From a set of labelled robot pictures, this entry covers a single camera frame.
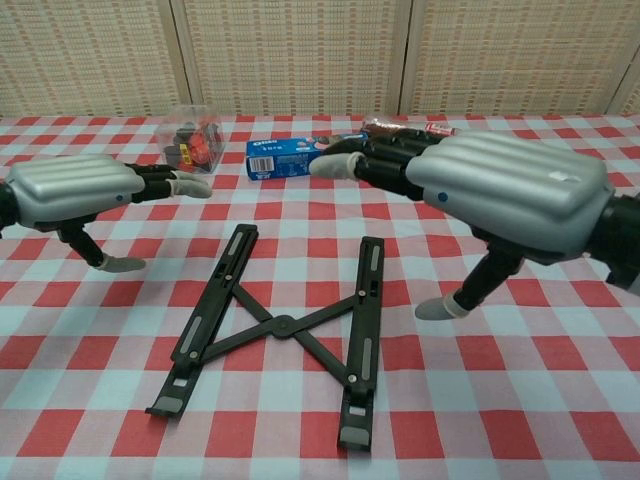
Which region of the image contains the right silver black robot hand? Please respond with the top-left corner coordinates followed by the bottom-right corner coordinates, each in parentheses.
top-left (308, 127), bottom-right (616, 321)

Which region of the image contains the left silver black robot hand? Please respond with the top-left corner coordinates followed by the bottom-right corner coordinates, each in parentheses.
top-left (0, 153), bottom-right (214, 274)

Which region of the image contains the black folding laptop stand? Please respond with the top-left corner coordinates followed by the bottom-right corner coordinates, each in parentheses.
top-left (144, 223), bottom-right (386, 449)

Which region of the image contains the clear plastic snack box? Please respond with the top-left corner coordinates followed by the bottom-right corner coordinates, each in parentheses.
top-left (158, 105), bottom-right (224, 176)

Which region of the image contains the woven bamboo screen panel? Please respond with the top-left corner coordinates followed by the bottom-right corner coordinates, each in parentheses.
top-left (0, 0), bottom-right (181, 120)
top-left (607, 47), bottom-right (640, 117)
top-left (169, 0), bottom-right (414, 117)
top-left (399, 0), bottom-right (640, 117)

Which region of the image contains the cola bottle with red label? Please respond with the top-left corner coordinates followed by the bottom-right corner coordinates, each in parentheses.
top-left (360, 116), bottom-right (459, 138)

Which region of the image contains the red white checkered tablecloth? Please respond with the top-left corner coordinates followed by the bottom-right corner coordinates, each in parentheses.
top-left (0, 113), bottom-right (640, 480)

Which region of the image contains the blue Oreo cookie box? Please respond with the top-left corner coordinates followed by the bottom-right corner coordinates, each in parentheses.
top-left (245, 133), bottom-right (371, 182)

